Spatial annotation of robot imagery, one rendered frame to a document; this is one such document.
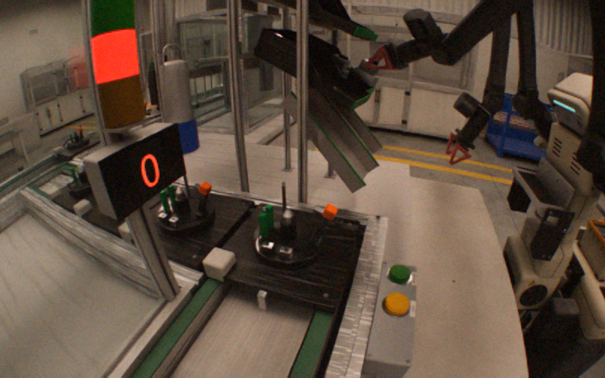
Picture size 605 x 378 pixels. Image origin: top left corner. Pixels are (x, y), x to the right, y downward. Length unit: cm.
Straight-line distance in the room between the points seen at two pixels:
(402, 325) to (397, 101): 418
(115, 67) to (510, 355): 76
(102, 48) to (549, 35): 1024
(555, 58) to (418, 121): 684
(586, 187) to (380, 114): 401
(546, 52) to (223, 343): 1012
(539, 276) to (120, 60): 104
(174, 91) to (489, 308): 136
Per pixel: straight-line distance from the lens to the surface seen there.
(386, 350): 42
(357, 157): 77
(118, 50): 30
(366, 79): 78
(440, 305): 63
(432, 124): 458
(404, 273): 50
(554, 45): 1032
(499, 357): 62
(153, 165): 33
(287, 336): 47
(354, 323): 44
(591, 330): 107
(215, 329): 49
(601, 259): 113
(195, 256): 54
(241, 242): 55
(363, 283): 50
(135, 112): 31
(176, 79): 130
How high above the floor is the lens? 132
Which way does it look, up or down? 30 degrees down
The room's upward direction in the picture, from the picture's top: straight up
